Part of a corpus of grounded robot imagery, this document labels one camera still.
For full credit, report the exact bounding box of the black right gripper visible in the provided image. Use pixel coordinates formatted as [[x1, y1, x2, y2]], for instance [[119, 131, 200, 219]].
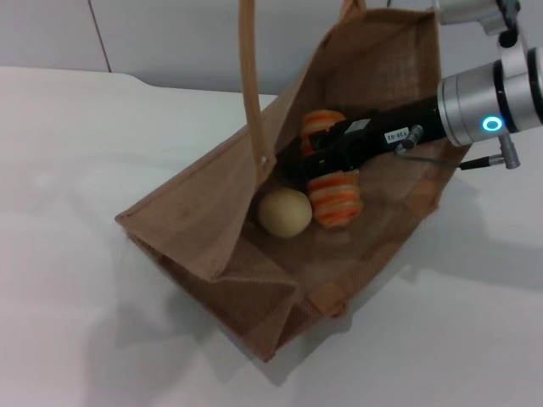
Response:
[[282, 96, 446, 187]]

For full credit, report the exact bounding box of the orange striped bread loaf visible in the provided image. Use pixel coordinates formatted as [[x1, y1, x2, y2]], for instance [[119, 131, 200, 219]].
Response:
[[299, 109, 365, 231]]

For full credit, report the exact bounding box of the round egg yolk pastry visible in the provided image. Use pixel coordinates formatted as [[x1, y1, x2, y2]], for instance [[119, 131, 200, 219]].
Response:
[[257, 188, 314, 238]]

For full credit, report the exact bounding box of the brown jute tote bag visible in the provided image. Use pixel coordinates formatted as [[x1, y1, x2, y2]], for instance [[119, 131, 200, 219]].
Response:
[[115, 0, 472, 364]]

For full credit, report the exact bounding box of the right arm cable with plug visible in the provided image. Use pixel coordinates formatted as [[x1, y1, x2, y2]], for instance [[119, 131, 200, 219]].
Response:
[[394, 125, 522, 171]]

